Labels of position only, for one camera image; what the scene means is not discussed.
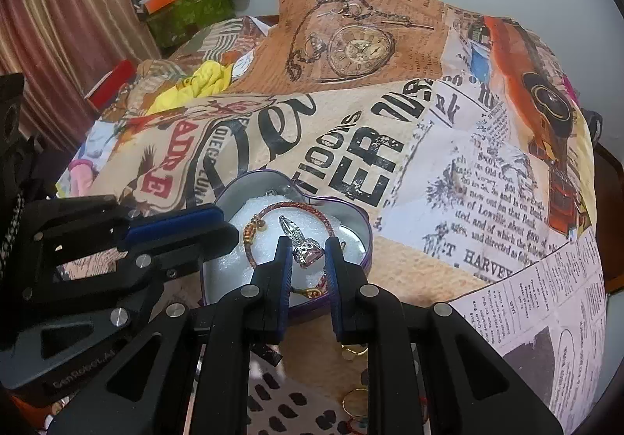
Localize red box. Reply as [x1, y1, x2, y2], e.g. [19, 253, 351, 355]
[85, 60, 137, 110]

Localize printed blanket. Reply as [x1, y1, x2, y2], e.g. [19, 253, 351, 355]
[56, 0, 608, 427]

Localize gold bangle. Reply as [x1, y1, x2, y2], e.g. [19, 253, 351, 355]
[341, 387, 372, 417]

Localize green patterned box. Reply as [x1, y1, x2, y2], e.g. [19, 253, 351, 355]
[146, 0, 236, 49]

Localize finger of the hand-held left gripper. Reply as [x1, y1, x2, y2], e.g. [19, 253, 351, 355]
[0, 222, 241, 351]
[22, 195, 229, 292]

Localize black-dotted white cloth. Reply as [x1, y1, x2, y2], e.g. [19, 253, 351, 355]
[244, 357, 353, 435]

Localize red gold bangle bracelet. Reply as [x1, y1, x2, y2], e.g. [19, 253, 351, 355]
[242, 202, 349, 300]

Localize striped brown curtain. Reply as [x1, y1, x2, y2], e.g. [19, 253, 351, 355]
[0, 0, 163, 163]

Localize pink cloth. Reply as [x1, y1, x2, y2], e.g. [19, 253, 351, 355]
[67, 158, 97, 198]

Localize white foam insert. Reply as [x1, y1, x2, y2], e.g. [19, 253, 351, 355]
[205, 195, 366, 306]

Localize silver hair clip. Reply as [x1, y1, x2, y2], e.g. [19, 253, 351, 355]
[278, 215, 323, 269]

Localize yellow cloth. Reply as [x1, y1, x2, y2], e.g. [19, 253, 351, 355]
[161, 60, 236, 112]

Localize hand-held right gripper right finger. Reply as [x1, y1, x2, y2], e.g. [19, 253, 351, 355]
[324, 236, 564, 435]

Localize wooden chair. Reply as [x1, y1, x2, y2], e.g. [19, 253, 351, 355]
[591, 141, 624, 295]

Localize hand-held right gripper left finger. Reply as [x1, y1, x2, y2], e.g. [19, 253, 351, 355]
[46, 236, 296, 435]

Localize heart-shaped tin box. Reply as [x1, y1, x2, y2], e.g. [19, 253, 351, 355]
[199, 170, 374, 320]

